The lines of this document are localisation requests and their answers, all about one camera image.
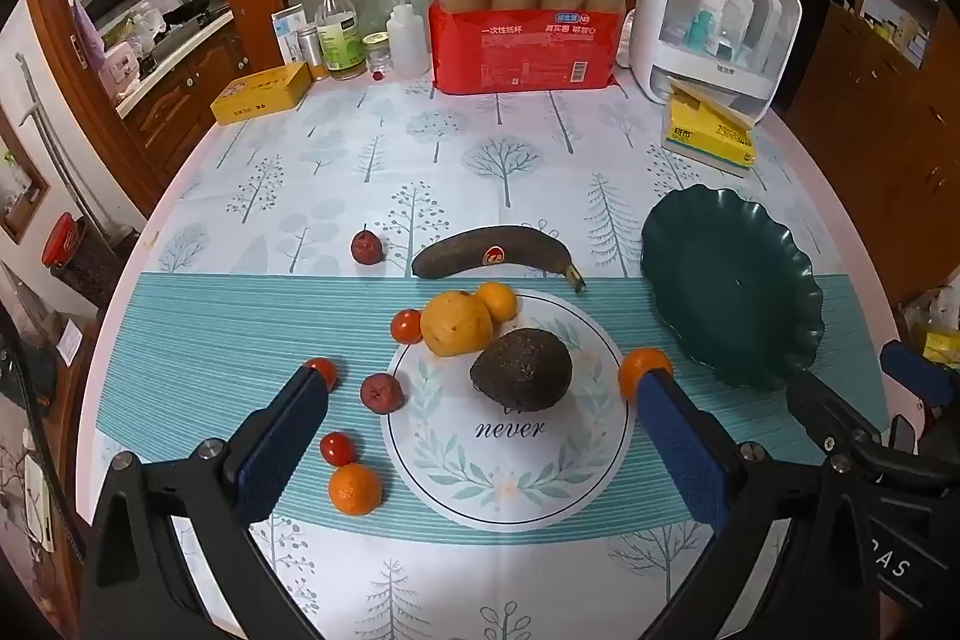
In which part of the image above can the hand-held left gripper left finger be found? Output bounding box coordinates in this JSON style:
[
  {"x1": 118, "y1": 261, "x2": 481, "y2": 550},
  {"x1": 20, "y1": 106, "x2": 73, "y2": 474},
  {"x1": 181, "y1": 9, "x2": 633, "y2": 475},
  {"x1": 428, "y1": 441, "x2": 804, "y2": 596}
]
[{"x1": 79, "y1": 364, "x2": 331, "y2": 640}]

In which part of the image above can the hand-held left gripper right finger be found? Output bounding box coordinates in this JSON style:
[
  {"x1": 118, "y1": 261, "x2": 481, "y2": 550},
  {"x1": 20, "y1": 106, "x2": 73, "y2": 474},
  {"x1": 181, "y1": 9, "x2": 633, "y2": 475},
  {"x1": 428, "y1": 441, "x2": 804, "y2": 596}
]
[{"x1": 636, "y1": 368, "x2": 890, "y2": 640}]

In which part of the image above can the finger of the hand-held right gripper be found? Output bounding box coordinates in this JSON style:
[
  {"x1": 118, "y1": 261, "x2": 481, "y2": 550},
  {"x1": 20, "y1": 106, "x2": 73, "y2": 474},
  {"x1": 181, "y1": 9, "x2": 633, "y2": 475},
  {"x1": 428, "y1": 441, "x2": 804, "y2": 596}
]
[
  {"x1": 879, "y1": 340, "x2": 960, "y2": 420},
  {"x1": 784, "y1": 368, "x2": 884, "y2": 457}
]

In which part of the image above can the small orange mandarin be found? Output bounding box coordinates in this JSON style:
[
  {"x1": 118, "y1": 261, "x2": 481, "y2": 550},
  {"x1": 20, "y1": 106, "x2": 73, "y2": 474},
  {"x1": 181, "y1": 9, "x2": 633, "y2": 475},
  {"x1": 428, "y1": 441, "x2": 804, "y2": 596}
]
[
  {"x1": 477, "y1": 281, "x2": 519, "y2": 321},
  {"x1": 328, "y1": 463, "x2": 383, "y2": 516},
  {"x1": 618, "y1": 347, "x2": 674, "y2": 401}
]

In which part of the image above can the dark red hawthorn fruit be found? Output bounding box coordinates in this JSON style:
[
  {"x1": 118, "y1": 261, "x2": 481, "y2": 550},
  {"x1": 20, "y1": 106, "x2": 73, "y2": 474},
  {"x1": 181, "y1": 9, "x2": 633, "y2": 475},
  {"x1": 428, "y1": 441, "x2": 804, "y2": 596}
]
[
  {"x1": 360, "y1": 373, "x2": 404, "y2": 415},
  {"x1": 351, "y1": 225, "x2": 385, "y2": 266}
]

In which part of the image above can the dark green scalloped plate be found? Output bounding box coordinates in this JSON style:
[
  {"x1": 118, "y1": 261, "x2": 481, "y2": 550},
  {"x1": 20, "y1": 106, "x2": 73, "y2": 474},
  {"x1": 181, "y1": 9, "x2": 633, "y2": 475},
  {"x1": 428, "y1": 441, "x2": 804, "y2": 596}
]
[{"x1": 640, "y1": 184, "x2": 824, "y2": 390}]

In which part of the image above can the dark avocado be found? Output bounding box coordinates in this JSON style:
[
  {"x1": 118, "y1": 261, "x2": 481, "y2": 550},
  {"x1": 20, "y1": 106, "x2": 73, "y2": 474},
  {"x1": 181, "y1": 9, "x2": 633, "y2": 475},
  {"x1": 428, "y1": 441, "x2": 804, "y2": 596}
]
[{"x1": 470, "y1": 328, "x2": 573, "y2": 412}]

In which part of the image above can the large yellow citrus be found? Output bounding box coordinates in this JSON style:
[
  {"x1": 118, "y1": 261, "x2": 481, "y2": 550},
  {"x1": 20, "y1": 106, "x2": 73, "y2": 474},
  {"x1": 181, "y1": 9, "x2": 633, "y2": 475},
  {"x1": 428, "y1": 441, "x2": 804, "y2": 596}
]
[{"x1": 419, "y1": 290, "x2": 494, "y2": 357}]

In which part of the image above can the overripe brown banana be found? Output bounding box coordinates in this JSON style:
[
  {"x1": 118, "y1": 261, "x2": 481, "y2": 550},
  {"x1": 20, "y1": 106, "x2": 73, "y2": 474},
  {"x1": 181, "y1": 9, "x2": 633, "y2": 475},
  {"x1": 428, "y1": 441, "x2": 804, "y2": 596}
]
[{"x1": 411, "y1": 225, "x2": 588, "y2": 294}]

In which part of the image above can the tree print tablecloth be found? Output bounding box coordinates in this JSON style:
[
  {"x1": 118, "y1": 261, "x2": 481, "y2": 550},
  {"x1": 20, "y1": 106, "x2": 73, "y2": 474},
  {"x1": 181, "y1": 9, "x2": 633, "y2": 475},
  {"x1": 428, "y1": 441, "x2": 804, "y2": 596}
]
[{"x1": 75, "y1": 74, "x2": 912, "y2": 640}]

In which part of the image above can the brown wooden cabinet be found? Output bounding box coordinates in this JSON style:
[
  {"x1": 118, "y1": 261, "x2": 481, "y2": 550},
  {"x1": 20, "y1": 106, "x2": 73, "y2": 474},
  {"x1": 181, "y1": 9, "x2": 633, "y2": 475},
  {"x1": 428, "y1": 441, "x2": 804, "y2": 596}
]
[{"x1": 780, "y1": 2, "x2": 960, "y2": 304}]

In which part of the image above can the yellow tissue pack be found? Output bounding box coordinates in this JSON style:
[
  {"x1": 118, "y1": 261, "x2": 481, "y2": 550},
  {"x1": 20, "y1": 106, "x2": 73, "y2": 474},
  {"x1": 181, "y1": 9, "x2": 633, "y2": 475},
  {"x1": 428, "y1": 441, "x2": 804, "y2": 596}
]
[{"x1": 662, "y1": 81, "x2": 757, "y2": 180}]

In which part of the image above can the yellow tin box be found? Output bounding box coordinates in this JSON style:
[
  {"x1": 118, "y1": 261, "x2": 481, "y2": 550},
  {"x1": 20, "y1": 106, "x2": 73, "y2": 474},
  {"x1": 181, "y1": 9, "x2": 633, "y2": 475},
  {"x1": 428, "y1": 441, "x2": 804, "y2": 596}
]
[{"x1": 210, "y1": 61, "x2": 312, "y2": 126}]

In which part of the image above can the silver can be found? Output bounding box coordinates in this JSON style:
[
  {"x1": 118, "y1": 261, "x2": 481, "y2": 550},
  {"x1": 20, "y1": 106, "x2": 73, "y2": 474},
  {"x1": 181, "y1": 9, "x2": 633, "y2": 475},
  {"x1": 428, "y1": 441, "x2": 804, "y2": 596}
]
[{"x1": 296, "y1": 23, "x2": 329, "y2": 82}]

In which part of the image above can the small glass jar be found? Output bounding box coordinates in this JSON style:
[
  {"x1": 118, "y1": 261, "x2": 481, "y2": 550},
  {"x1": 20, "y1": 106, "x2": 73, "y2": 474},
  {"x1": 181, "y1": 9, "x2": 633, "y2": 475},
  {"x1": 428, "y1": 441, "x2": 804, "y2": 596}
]
[{"x1": 362, "y1": 32, "x2": 392, "y2": 79}]

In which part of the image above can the pink kitchen appliance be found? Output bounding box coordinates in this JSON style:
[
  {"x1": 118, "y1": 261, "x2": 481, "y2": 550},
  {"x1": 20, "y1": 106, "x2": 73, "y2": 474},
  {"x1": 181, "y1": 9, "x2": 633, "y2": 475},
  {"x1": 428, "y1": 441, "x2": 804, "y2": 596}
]
[{"x1": 101, "y1": 44, "x2": 143, "y2": 101}]

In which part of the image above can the green label glass bottle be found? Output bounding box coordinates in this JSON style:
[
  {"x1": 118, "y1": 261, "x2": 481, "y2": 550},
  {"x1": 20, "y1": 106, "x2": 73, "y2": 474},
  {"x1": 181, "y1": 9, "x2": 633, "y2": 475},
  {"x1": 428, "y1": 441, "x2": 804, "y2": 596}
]
[{"x1": 315, "y1": 0, "x2": 366, "y2": 81}]

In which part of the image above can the teal and white bottle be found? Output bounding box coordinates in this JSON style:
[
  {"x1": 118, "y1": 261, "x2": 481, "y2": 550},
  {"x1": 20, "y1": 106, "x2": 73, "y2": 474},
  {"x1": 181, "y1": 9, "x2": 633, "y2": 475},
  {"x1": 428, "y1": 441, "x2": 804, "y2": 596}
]
[{"x1": 686, "y1": 0, "x2": 725, "y2": 56}]

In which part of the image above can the blue and white carton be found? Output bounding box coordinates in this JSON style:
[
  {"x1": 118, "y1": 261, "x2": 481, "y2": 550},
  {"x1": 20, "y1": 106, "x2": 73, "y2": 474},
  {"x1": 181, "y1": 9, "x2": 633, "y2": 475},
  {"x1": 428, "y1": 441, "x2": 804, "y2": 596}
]
[{"x1": 271, "y1": 5, "x2": 308, "y2": 65}]

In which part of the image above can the white squeeze bottle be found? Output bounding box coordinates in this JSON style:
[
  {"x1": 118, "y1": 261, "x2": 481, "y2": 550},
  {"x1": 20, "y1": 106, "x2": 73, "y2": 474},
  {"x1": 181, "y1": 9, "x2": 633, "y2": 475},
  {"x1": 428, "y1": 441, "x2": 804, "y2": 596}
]
[{"x1": 352, "y1": 0, "x2": 428, "y2": 79}]

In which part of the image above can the white clear-front storage box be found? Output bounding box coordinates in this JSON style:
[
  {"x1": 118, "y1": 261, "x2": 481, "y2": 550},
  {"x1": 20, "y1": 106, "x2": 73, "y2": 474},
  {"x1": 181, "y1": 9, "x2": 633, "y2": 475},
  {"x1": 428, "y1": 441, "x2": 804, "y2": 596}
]
[{"x1": 626, "y1": 0, "x2": 803, "y2": 124}]

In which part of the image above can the red paper cup package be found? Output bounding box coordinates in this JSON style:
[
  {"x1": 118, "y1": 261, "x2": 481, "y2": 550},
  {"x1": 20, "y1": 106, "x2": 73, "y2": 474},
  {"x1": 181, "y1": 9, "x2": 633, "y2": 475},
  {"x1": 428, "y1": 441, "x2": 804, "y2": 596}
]
[{"x1": 409, "y1": 0, "x2": 646, "y2": 95}]

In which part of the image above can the purple hanging cloth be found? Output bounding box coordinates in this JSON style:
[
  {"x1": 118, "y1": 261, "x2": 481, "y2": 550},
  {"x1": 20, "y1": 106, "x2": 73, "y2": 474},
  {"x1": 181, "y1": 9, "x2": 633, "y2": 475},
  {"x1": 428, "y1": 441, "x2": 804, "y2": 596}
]
[{"x1": 71, "y1": 0, "x2": 106, "y2": 67}]

